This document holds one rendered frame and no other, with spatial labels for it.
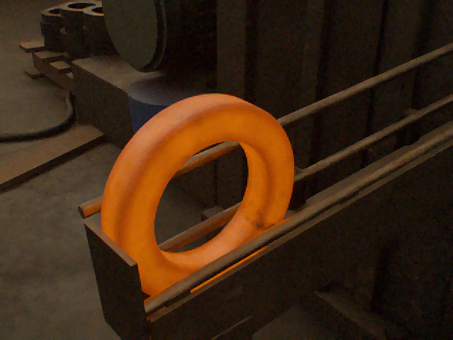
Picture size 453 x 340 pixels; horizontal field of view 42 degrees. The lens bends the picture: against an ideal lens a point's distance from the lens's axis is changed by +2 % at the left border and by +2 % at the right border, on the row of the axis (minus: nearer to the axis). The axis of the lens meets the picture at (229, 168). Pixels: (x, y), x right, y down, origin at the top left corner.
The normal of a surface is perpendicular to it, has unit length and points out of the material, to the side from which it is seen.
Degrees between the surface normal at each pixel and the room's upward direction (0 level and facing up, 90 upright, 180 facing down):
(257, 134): 90
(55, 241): 0
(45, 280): 0
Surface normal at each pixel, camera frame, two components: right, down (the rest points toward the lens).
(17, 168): 0.01, -0.88
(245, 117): 0.60, 0.38
